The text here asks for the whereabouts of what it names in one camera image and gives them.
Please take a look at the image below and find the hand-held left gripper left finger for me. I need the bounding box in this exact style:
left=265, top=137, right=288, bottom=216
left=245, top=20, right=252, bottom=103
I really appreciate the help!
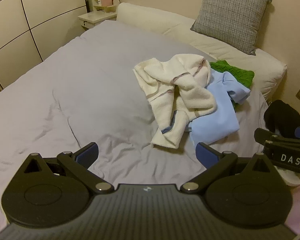
left=22, top=142, right=115, bottom=194

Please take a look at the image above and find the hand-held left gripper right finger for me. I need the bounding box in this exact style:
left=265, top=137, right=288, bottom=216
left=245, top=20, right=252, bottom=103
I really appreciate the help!
left=181, top=142, right=274, bottom=194

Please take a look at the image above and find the white fluffy garment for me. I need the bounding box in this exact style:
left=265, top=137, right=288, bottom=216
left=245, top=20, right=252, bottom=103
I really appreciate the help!
left=162, top=54, right=218, bottom=120

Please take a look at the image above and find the white striped knit sweater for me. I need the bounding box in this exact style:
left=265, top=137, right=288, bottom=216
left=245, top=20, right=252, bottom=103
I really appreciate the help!
left=133, top=57, right=190, bottom=149

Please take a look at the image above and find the white plastic object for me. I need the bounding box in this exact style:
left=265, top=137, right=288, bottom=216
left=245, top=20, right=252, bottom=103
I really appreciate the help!
left=277, top=167, right=300, bottom=187

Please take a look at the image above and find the black cloth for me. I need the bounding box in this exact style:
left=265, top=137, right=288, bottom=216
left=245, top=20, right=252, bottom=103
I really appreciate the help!
left=264, top=100, right=300, bottom=137

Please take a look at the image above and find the light blue garment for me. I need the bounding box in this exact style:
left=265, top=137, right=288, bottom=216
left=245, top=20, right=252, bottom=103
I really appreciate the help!
left=189, top=69, right=251, bottom=149

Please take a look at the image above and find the green knit garment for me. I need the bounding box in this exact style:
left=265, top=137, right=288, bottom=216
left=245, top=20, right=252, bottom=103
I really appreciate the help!
left=209, top=60, right=255, bottom=112

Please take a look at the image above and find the grey bed sheet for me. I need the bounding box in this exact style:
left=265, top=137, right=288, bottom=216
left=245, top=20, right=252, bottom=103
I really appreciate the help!
left=0, top=19, right=273, bottom=233

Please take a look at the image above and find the long white pillow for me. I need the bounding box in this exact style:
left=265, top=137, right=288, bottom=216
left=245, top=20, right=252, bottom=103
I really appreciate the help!
left=116, top=2, right=287, bottom=102

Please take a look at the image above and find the grey checked cushion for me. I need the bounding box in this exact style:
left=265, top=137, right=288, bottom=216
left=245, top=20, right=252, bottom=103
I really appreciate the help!
left=190, top=0, right=273, bottom=56

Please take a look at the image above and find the cream nightstand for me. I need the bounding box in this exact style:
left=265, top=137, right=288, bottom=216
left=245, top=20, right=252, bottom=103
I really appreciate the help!
left=77, top=11, right=118, bottom=31

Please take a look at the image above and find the beige panelled wardrobe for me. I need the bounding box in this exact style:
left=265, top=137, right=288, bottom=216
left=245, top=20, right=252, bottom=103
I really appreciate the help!
left=0, top=0, right=90, bottom=100

